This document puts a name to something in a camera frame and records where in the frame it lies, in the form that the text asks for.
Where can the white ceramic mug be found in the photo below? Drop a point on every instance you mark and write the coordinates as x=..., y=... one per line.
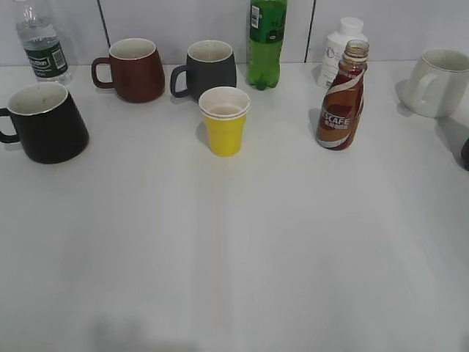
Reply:
x=437, y=83

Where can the red ceramic mug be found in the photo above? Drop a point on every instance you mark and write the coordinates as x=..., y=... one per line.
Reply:
x=137, y=73

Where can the brown Nescafe coffee bottle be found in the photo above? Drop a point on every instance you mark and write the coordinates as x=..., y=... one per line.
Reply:
x=343, y=102

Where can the green soda bottle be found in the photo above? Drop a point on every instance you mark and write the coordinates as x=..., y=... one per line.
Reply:
x=266, y=34

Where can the yellow paper cup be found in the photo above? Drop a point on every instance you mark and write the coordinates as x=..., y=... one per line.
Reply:
x=225, y=113

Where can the white plastic bottle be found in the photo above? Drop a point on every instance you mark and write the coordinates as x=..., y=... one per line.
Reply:
x=349, y=28

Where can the clear water bottle green label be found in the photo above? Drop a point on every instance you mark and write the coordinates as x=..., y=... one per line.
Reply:
x=35, y=24

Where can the dark object at right edge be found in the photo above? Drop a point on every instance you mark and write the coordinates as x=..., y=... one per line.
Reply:
x=465, y=155

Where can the black ceramic mug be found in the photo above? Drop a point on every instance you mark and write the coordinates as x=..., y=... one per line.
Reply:
x=47, y=123

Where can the grey ceramic mug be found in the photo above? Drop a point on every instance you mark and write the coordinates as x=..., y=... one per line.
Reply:
x=209, y=64

